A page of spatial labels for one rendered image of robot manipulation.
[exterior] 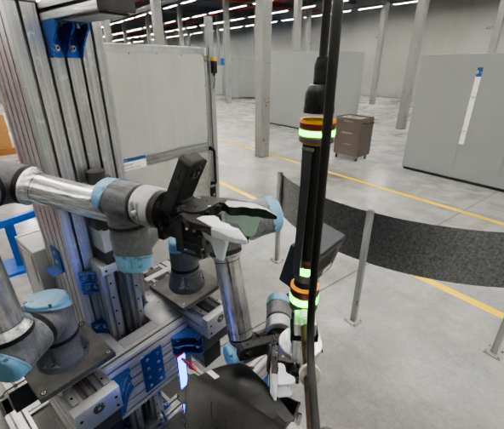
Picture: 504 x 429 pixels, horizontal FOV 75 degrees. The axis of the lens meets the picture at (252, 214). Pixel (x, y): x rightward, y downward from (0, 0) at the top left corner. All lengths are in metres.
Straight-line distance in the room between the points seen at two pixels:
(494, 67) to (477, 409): 5.14
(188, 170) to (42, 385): 0.88
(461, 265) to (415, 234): 0.35
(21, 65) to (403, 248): 2.23
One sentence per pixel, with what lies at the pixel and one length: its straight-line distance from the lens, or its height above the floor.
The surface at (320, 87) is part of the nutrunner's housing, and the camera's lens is 0.40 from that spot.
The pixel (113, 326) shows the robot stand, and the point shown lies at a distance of 1.40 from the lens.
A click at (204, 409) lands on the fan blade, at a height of 1.41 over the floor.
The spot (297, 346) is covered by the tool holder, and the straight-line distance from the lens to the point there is 0.54.
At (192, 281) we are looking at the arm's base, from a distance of 1.37.
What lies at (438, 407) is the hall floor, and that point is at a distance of 2.56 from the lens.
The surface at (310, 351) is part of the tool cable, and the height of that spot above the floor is 1.57.
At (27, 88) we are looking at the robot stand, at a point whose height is 1.82.
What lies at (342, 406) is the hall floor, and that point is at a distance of 2.37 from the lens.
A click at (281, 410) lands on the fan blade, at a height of 1.18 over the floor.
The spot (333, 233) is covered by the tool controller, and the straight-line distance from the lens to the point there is 1.42.
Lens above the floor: 1.88
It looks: 24 degrees down
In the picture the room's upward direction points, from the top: straight up
